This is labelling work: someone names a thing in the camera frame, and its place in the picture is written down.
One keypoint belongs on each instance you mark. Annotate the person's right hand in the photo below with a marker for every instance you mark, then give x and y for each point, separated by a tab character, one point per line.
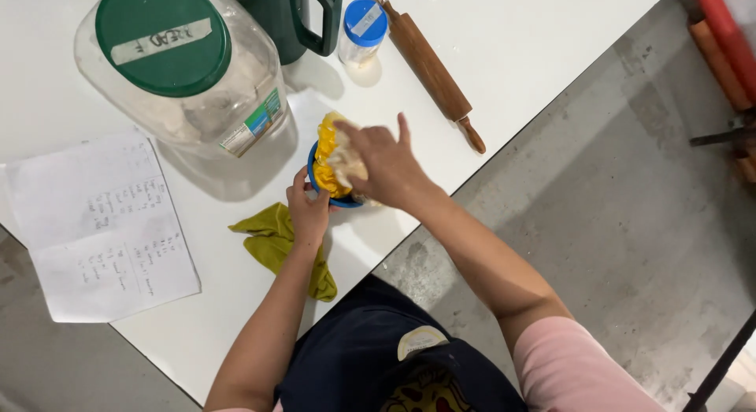
384	170

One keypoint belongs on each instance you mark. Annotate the person's left hand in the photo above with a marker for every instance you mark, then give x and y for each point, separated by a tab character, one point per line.
308	216

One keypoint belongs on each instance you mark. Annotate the blue round bowl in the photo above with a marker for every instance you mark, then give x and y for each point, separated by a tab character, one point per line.
322	187

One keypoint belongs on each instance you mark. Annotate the green cloth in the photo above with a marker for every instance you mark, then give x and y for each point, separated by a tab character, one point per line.
273	240

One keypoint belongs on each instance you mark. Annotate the wooden rolling pin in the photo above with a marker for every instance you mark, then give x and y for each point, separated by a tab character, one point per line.
428	66

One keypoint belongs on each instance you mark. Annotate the small jar blue lid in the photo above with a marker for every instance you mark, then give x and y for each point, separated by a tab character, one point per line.
361	34

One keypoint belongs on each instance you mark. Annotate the dark blue apron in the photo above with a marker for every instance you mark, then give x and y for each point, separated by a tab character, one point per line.
378	359

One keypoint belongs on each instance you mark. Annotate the dark green jug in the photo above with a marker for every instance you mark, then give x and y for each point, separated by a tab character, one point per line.
289	19

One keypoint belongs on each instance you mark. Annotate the large clear jar green lid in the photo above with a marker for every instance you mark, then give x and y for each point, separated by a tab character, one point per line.
183	75

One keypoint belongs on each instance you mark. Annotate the handwritten paper sheet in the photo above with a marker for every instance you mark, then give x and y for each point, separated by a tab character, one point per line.
100	229

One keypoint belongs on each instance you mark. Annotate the pink shirt sleeve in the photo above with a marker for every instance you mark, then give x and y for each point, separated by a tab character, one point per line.
576	370

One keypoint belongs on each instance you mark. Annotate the red and orange rack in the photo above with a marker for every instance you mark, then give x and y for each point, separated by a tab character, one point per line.
723	51

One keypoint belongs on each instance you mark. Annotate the black metal pole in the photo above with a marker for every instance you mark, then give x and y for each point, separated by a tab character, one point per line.
720	365

